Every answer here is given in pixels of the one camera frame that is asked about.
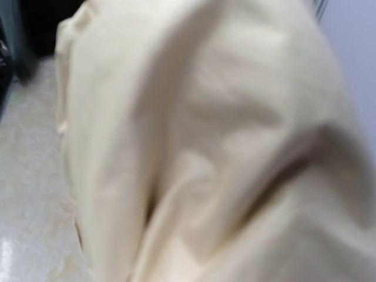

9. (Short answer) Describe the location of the beige folding umbrella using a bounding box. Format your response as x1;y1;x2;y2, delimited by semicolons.
55;1;375;281

